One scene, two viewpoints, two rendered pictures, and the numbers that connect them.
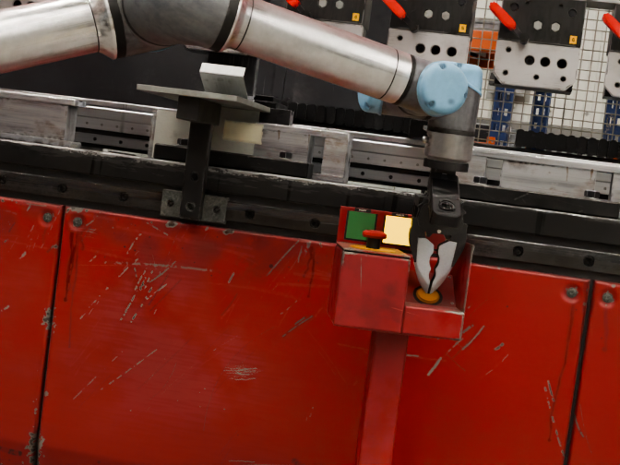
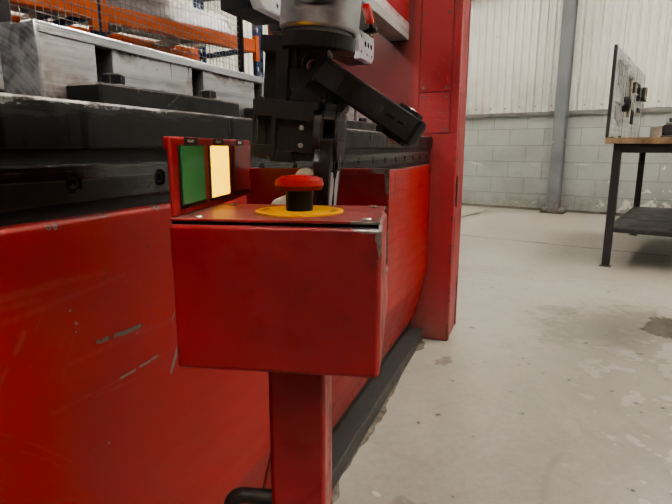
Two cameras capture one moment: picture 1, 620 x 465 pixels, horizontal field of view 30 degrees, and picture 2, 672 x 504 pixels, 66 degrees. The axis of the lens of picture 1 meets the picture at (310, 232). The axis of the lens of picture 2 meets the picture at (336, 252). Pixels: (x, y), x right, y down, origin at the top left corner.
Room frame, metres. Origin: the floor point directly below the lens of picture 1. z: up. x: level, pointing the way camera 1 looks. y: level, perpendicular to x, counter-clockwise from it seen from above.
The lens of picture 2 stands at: (1.72, 0.31, 0.83)
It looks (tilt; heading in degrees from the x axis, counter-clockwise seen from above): 11 degrees down; 281
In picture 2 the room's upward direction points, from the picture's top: straight up
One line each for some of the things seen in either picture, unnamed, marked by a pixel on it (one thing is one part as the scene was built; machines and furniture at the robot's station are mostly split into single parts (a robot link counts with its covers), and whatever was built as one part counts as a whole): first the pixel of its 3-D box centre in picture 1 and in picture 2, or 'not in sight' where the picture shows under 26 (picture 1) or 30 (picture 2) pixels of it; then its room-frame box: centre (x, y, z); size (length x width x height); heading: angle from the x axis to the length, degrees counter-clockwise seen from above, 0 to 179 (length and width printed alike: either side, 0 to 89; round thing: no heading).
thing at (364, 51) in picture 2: not in sight; (353, 33); (1.98, -1.36, 1.18); 0.15 x 0.09 x 0.17; 80
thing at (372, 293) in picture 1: (399, 270); (299, 237); (1.84, -0.15, 0.75); 0.20 x 0.16 x 0.18; 93
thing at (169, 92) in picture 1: (207, 99); not in sight; (2.11, 0.22, 1.00); 0.26 x 0.18 x 0.01; 170
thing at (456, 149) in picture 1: (447, 148); (319, 14); (1.83, -0.20, 0.95); 0.08 x 0.08 x 0.05
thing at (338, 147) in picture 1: (250, 146); not in sight; (2.25, 0.14, 0.92); 0.39 x 0.06 x 0.10; 80
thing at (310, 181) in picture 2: (374, 241); (299, 196); (1.83, -0.10, 0.79); 0.04 x 0.04 x 0.04
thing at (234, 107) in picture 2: (533, 199); (167, 105); (2.10, -0.39, 0.89); 0.30 x 0.05 x 0.03; 80
